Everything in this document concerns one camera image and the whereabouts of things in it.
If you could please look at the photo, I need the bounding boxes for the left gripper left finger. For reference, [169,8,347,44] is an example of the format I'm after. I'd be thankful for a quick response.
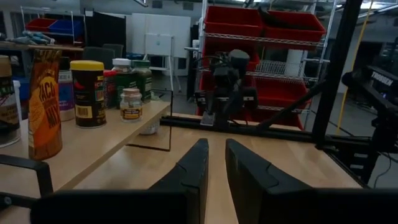
[148,138,210,224]

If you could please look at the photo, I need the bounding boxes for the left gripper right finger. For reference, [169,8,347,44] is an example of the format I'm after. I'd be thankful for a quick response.
[224,138,313,224]

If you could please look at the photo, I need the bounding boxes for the small glass spice jar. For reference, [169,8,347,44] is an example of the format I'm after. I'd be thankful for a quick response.
[119,87,144,123]

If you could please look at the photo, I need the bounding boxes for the green-lid spice jar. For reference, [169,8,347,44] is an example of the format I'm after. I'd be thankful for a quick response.
[131,59,154,105]

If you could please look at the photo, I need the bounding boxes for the dark green rectangular tin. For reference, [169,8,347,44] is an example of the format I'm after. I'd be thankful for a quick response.
[115,72,139,110]

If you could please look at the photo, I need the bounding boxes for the yellow-lid seasoning can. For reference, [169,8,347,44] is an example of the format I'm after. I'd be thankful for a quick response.
[70,60,108,129]

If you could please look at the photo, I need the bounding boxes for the wooden shelf riser black legs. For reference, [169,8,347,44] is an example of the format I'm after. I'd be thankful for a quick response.
[0,88,174,208]

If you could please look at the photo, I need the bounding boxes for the small potted succulent plant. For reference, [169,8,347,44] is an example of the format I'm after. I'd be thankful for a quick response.
[139,93,161,136]

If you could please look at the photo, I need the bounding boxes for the dark office chair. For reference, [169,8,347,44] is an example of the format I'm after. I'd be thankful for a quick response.
[81,43,125,71]

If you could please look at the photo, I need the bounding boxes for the white board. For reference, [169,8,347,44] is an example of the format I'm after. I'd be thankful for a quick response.
[125,12,192,59]

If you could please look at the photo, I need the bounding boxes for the blue storage bin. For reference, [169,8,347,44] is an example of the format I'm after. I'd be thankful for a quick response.
[48,19,85,35]

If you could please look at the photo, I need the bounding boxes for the wooden background table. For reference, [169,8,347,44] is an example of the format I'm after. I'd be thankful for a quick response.
[0,40,85,53]

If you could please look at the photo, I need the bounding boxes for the red storage bin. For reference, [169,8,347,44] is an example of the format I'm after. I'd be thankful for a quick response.
[24,17,58,32]

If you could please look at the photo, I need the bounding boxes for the wire rack with red bins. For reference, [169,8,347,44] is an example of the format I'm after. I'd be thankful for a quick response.
[195,0,339,131]

